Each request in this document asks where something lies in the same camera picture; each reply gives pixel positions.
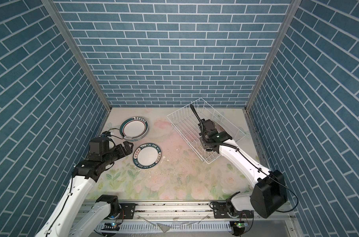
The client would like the white wire dish rack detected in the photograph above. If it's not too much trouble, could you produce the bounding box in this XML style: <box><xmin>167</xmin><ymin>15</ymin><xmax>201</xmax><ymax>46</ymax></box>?
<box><xmin>167</xmin><ymin>98</ymin><xmax>247</xmax><ymax>164</ymax></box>

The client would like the dark green rim plate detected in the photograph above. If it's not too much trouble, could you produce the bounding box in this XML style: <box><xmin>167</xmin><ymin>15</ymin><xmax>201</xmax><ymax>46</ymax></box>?
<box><xmin>119</xmin><ymin>117</ymin><xmax>149</xmax><ymax>142</ymax></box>

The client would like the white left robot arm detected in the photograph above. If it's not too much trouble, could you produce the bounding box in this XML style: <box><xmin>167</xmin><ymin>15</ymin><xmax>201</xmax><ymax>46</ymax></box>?
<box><xmin>37</xmin><ymin>137</ymin><xmax>134</xmax><ymax>237</ymax></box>

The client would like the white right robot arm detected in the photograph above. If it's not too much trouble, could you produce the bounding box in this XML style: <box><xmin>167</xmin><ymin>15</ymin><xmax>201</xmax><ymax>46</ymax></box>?
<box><xmin>198</xmin><ymin>119</ymin><xmax>288</xmax><ymax>218</ymax></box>

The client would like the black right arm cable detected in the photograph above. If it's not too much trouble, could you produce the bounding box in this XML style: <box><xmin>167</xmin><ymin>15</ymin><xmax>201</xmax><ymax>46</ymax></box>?
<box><xmin>189</xmin><ymin>103</ymin><xmax>269</xmax><ymax>175</ymax></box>

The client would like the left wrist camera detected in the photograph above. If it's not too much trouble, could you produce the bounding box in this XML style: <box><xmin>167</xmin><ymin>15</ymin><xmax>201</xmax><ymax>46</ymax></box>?
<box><xmin>87</xmin><ymin>136</ymin><xmax>116</xmax><ymax>162</ymax></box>

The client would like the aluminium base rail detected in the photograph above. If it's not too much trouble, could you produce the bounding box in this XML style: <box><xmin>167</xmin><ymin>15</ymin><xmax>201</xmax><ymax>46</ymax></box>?
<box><xmin>74</xmin><ymin>200</ymin><xmax>296</xmax><ymax>223</ymax></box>

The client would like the aluminium right corner post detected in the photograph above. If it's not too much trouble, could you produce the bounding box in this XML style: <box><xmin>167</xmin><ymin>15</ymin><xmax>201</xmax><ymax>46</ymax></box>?
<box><xmin>245</xmin><ymin>0</ymin><xmax>302</xmax><ymax>111</ymax></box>

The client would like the aluminium corner post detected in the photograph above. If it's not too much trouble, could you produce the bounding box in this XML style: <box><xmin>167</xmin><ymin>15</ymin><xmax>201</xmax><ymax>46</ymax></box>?
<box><xmin>41</xmin><ymin>0</ymin><xmax>112</xmax><ymax>112</ymax></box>
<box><xmin>245</xmin><ymin>0</ymin><xmax>302</xmax><ymax>111</ymax></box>

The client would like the aluminium left corner post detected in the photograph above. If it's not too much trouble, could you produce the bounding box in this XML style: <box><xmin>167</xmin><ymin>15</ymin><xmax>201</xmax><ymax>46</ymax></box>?
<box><xmin>41</xmin><ymin>0</ymin><xmax>112</xmax><ymax>112</ymax></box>

